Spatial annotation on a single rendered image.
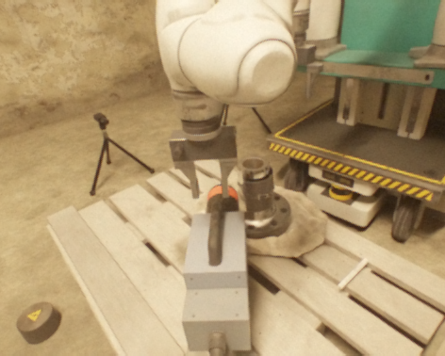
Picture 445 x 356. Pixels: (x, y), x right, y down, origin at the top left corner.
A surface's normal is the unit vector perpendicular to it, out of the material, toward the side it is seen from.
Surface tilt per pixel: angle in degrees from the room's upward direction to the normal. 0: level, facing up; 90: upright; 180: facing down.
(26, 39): 90
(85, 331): 0
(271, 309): 0
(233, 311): 0
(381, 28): 90
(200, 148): 90
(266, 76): 96
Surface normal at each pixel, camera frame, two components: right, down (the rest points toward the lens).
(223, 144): -0.04, 0.54
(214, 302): -0.09, -0.84
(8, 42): 0.64, 0.36
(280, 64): 0.35, 0.58
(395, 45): -0.70, 0.44
